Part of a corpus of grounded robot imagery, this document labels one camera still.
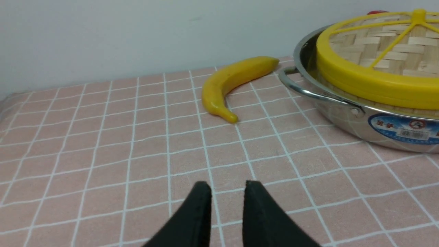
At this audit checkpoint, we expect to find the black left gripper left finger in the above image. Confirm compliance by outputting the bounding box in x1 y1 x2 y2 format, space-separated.
143 181 212 247

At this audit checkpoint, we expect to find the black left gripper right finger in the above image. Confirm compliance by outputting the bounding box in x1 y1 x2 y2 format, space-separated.
242 181 320 247

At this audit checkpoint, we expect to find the yellow-rimmed bamboo steamer basket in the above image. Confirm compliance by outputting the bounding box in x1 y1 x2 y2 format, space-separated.
317 72 439 119

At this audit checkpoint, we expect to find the yellow woven bamboo steamer lid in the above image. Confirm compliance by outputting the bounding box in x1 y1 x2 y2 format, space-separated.
316 9 439 110

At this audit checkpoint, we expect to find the stainless steel pot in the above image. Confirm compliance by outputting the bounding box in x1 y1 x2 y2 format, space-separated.
279 27 439 153

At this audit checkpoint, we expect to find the pink checked tablecloth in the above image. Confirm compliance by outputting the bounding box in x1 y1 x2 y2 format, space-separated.
0 67 438 247

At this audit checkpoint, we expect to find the yellow plastic banana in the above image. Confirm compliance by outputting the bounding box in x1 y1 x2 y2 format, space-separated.
202 56 280 124

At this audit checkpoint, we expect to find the red bell pepper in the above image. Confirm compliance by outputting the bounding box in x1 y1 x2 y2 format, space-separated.
367 10 388 15

